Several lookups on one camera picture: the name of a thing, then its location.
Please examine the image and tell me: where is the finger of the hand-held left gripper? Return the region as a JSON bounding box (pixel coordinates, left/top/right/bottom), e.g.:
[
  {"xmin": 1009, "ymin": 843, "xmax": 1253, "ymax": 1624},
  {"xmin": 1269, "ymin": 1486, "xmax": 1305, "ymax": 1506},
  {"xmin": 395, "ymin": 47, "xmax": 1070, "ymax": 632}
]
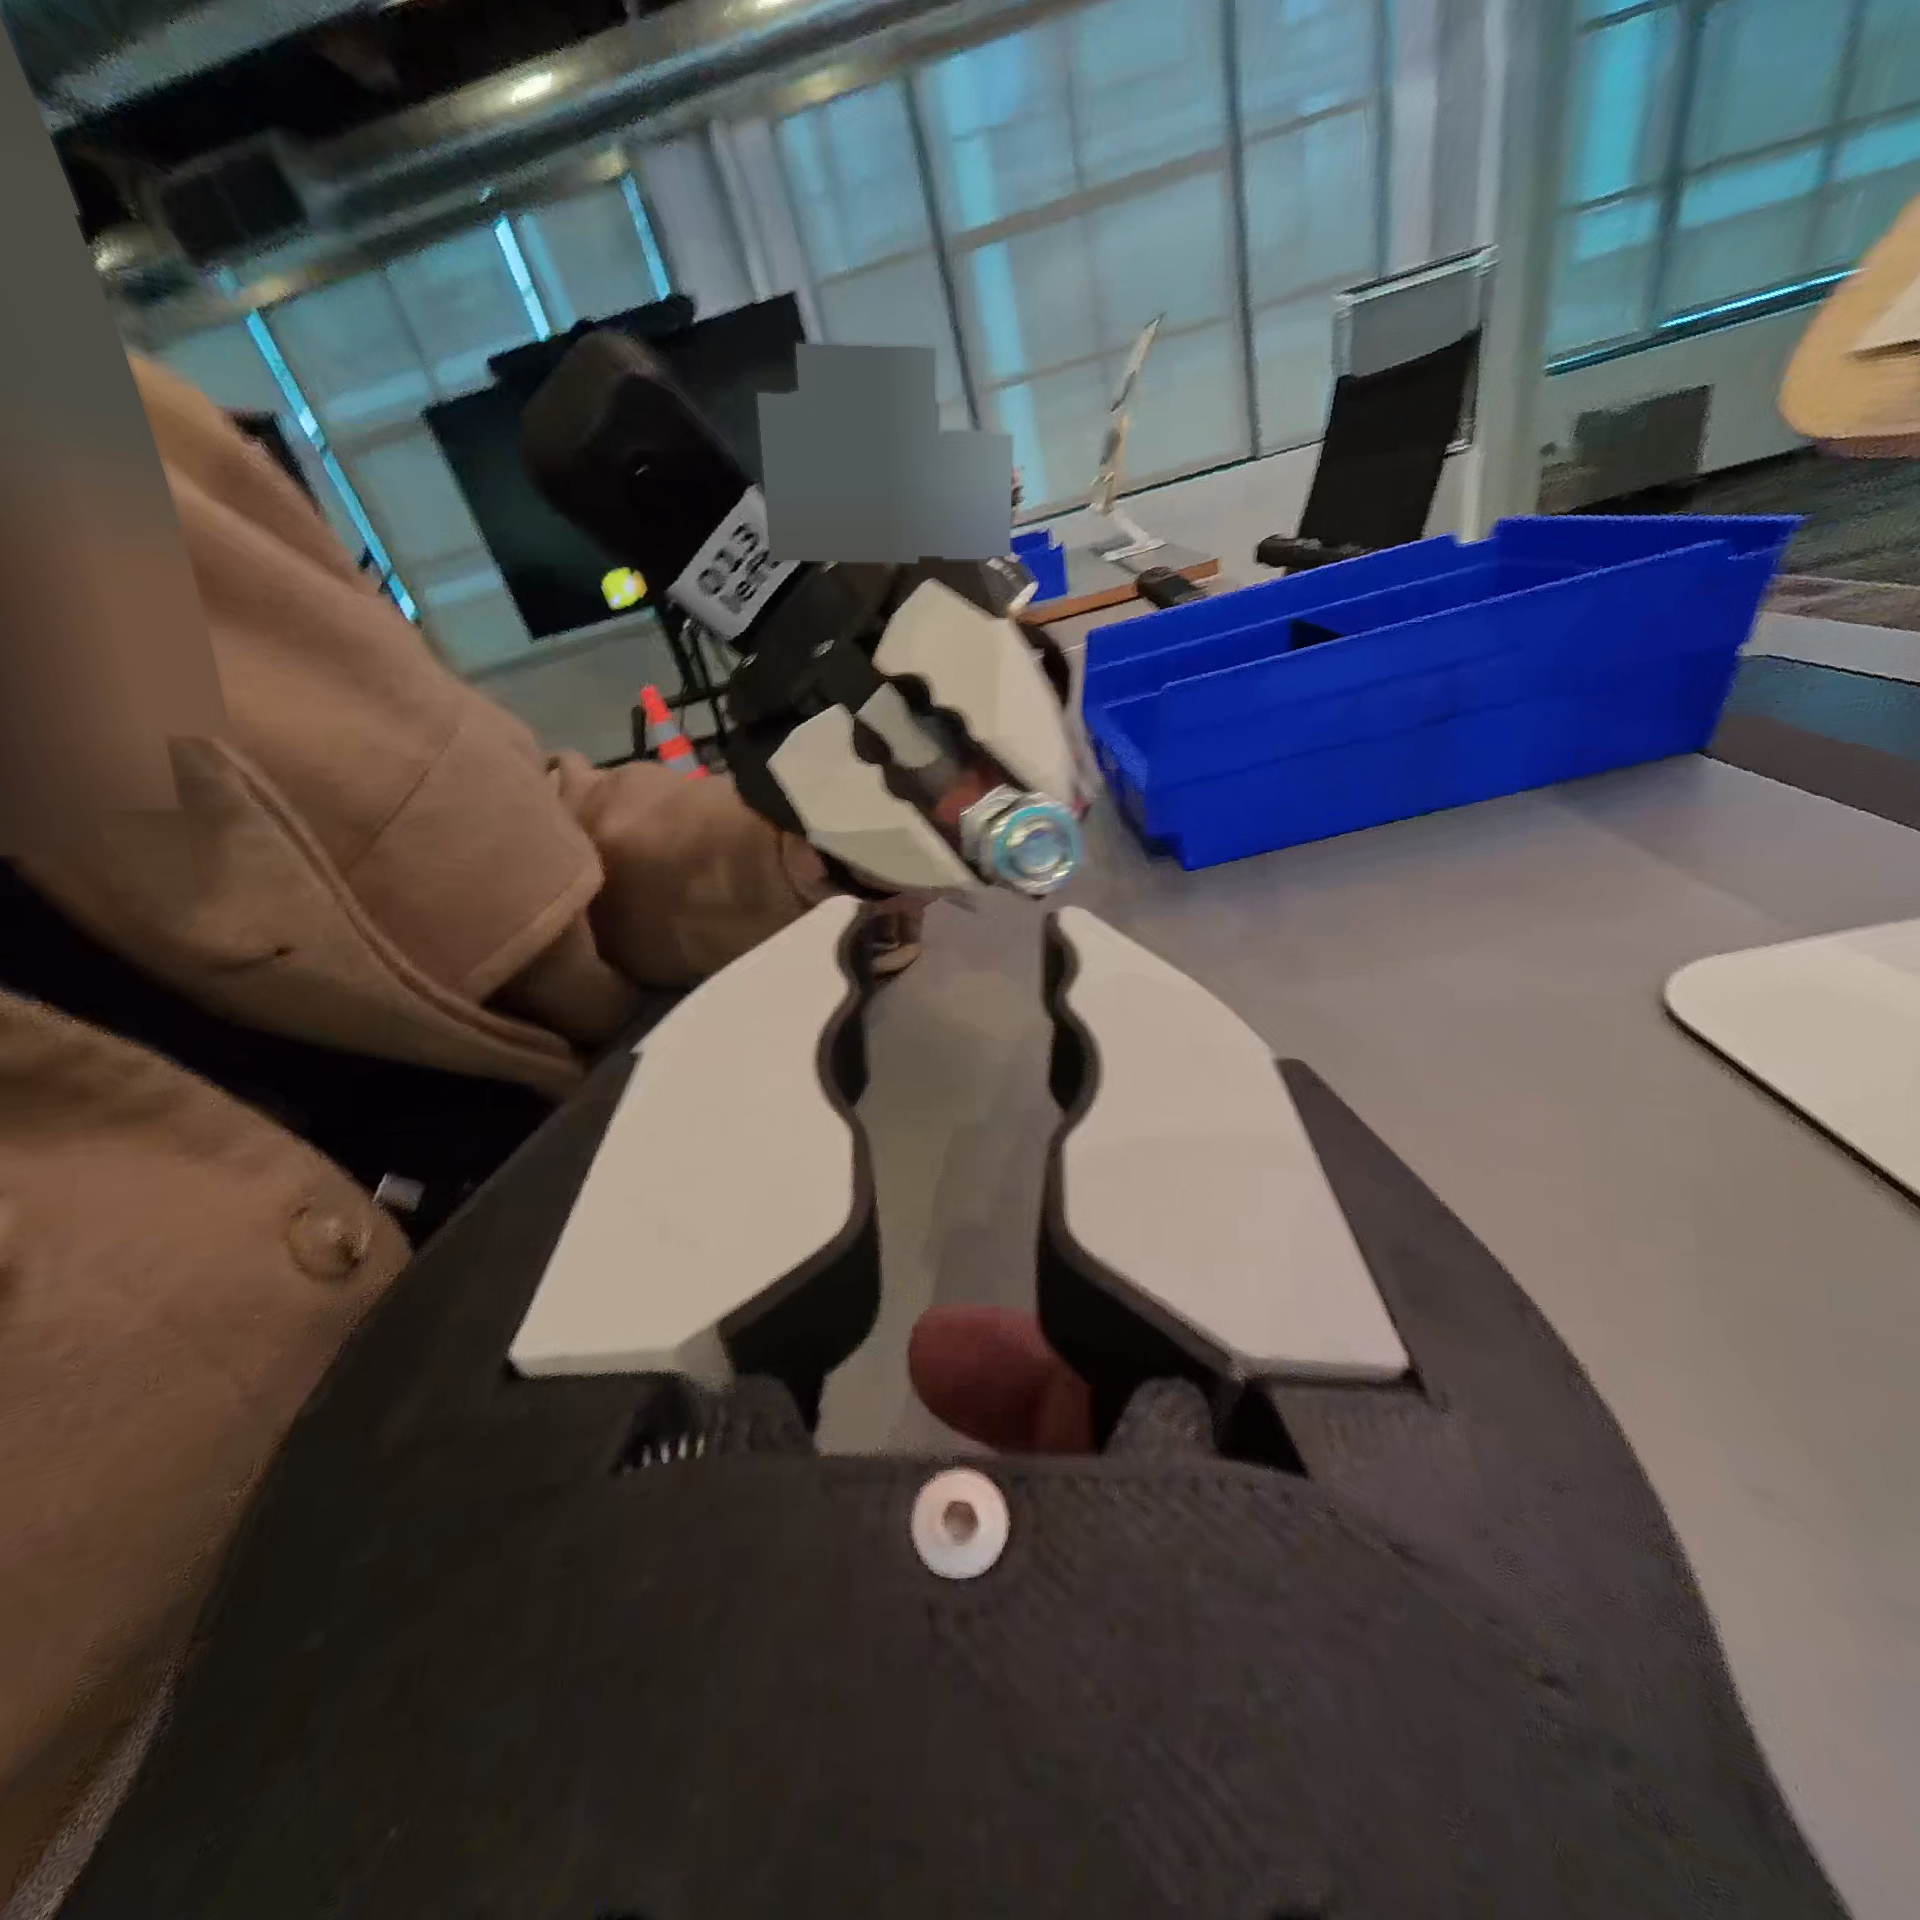
[
  {"xmin": 766, "ymin": 710, "xmax": 986, "ymax": 906},
  {"xmin": 874, "ymin": 577, "xmax": 1099, "ymax": 826}
]

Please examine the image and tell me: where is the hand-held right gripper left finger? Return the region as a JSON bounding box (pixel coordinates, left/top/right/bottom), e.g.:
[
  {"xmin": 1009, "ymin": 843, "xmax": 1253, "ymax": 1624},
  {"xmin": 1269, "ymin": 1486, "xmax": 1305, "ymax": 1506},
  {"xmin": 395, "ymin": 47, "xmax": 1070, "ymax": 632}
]
[{"xmin": 508, "ymin": 896, "xmax": 881, "ymax": 1454}]

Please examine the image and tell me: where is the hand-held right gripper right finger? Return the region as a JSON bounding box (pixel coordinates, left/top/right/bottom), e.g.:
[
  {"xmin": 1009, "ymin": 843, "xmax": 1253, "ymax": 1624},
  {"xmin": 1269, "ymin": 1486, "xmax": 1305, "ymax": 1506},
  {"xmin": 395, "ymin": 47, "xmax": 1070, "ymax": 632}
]
[{"xmin": 1038, "ymin": 903, "xmax": 1415, "ymax": 1454}]

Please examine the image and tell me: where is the steel hex bolt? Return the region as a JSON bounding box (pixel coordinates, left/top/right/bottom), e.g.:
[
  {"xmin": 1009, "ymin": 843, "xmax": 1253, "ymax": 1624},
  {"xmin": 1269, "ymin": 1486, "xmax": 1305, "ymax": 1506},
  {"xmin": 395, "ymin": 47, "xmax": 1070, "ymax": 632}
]
[{"xmin": 954, "ymin": 787, "xmax": 1068, "ymax": 888}]

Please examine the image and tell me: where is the person's right hand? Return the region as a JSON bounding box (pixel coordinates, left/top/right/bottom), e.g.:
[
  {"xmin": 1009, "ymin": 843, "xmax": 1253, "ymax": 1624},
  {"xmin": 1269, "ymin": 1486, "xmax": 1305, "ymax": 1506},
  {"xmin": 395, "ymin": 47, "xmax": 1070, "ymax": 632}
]
[{"xmin": 907, "ymin": 1306, "xmax": 1094, "ymax": 1454}]

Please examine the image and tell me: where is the large black screen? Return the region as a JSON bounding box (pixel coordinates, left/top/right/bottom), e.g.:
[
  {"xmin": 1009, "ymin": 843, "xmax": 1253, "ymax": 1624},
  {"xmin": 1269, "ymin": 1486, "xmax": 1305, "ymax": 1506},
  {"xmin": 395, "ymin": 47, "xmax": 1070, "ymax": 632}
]
[{"xmin": 422, "ymin": 294, "xmax": 811, "ymax": 641}]

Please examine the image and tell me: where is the black tilted stand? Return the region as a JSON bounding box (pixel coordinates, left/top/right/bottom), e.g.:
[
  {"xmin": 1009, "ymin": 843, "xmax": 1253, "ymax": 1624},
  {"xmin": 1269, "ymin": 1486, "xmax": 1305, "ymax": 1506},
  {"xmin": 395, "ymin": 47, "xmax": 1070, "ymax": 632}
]
[{"xmin": 1258, "ymin": 247, "xmax": 1499, "ymax": 571}]

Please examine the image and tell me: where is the person's tan sweater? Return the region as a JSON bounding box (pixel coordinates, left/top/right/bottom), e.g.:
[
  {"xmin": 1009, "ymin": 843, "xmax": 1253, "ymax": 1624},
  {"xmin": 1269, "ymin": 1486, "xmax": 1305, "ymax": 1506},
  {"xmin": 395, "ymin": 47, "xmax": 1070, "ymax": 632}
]
[{"xmin": 0, "ymin": 352, "xmax": 663, "ymax": 1907}]

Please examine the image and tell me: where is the white stand base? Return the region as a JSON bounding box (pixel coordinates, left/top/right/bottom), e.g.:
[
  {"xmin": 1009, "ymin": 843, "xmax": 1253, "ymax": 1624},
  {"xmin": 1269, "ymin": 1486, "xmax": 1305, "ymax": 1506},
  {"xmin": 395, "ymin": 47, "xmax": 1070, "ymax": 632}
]
[{"xmin": 1665, "ymin": 201, "xmax": 1920, "ymax": 1203}]

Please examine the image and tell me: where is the dark grey cabinet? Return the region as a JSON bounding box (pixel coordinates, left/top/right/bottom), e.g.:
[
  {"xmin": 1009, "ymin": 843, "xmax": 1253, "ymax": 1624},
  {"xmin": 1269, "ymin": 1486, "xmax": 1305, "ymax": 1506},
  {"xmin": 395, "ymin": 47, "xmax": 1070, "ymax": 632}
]
[{"xmin": 1545, "ymin": 386, "xmax": 1714, "ymax": 482}]

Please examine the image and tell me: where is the round metal duct pipe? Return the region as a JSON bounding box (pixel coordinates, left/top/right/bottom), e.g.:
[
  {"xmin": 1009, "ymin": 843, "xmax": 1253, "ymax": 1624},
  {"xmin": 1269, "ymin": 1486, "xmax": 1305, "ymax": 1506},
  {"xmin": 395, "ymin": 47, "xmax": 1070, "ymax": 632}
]
[{"xmin": 46, "ymin": 0, "xmax": 1233, "ymax": 303}]

